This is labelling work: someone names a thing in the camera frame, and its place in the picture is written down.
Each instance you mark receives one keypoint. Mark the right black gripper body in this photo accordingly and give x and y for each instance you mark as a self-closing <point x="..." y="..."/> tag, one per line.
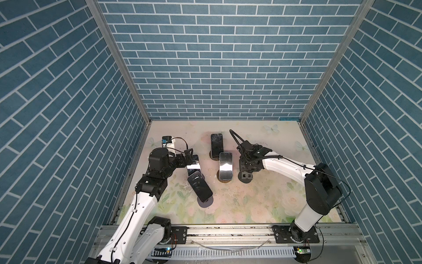
<point x="244" y="165"/>

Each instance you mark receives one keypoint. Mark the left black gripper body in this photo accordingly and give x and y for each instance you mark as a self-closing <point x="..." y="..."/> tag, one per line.
<point x="187" y="160"/>

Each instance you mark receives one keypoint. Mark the shiny phone stand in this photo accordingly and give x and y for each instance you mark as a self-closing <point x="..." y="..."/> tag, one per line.
<point x="195" y="166"/>
<point x="226" y="164"/>

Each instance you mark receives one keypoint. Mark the grey phone stand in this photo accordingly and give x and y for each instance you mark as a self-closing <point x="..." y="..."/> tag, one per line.
<point x="245" y="177"/>
<point x="205" y="204"/>

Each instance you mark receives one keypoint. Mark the black phone stand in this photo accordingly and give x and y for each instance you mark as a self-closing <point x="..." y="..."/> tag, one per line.
<point x="217" y="142"/>
<point x="199" y="186"/>

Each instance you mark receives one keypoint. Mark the black phone back stand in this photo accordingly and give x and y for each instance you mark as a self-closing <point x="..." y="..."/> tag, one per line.
<point x="217" y="142"/>

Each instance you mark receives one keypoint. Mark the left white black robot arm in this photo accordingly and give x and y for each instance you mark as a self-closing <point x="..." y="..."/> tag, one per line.
<point x="129" y="245"/>

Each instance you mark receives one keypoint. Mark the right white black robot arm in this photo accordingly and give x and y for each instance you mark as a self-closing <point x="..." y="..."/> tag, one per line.
<point x="321" y="187"/>

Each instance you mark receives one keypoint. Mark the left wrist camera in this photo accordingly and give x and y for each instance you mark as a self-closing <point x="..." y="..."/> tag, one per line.
<point x="168" y="142"/>

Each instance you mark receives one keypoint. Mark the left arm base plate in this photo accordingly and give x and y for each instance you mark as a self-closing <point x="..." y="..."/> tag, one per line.
<point x="177" y="233"/>

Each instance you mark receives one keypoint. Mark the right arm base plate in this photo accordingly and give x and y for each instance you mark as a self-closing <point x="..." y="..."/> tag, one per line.
<point x="290" y="233"/>

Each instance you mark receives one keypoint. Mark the white slotted cable duct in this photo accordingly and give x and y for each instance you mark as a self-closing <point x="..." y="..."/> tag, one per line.
<point x="201" y="253"/>

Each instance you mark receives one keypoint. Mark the aluminium mounting rail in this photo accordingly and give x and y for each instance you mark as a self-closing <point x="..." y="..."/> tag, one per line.
<point x="254" y="234"/>

